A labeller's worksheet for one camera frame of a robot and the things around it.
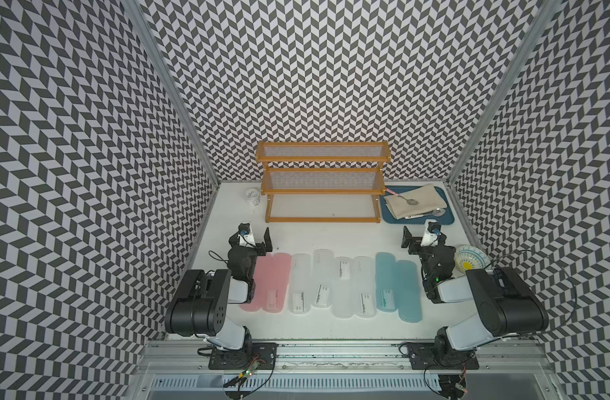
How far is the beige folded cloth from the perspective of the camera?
3.51 feet

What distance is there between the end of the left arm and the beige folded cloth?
1.84 ft

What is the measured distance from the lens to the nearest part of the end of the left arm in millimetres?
694
